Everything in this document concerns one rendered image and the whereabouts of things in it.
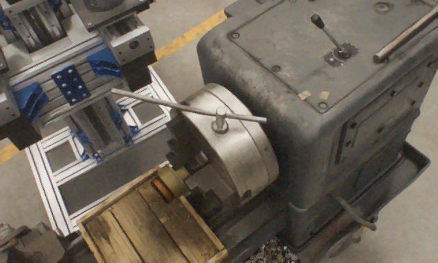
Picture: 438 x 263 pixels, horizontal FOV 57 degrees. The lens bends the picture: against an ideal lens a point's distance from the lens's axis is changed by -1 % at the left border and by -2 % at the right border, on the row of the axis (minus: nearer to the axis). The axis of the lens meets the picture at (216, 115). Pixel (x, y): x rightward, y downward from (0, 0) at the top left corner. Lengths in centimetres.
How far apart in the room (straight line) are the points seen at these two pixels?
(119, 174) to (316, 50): 139
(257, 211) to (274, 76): 43
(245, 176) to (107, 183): 129
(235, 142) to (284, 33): 33
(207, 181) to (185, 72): 180
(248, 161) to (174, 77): 185
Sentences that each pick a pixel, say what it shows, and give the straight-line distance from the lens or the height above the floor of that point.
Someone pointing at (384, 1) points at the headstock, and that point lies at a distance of 124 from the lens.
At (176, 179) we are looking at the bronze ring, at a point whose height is 111.
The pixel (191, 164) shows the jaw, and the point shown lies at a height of 105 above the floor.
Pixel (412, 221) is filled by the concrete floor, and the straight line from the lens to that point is 227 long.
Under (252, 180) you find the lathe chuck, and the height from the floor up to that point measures 112.
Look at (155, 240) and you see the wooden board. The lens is 124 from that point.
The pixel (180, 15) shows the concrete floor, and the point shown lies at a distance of 322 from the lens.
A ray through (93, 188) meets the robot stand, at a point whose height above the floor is 21.
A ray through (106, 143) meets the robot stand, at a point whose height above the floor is 36.
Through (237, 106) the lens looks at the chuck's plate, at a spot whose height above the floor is 123.
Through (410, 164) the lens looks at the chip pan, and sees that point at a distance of 177.
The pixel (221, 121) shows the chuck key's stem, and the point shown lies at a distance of 90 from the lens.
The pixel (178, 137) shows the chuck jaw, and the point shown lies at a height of 118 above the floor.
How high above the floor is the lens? 201
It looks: 53 degrees down
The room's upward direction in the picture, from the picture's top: 11 degrees counter-clockwise
